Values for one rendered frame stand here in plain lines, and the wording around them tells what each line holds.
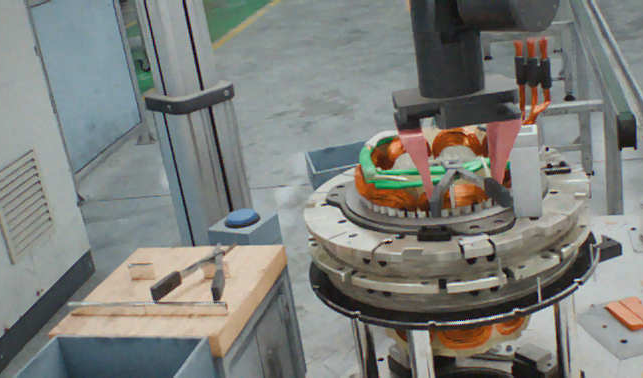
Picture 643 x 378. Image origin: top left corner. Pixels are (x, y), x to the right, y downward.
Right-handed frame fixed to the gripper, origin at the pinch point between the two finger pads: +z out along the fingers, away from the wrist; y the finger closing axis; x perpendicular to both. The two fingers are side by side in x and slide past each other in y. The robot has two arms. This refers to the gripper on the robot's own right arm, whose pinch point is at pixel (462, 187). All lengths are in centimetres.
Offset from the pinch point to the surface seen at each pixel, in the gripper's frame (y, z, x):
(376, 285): -8.9, 11.1, 5.9
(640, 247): 36, 36, 59
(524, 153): 7.5, 0.2, 7.9
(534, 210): 8.0, 6.4, 8.0
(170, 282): -29.7, 7.8, 6.7
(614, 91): 65, 35, 159
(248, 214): -24.1, 11.3, 34.2
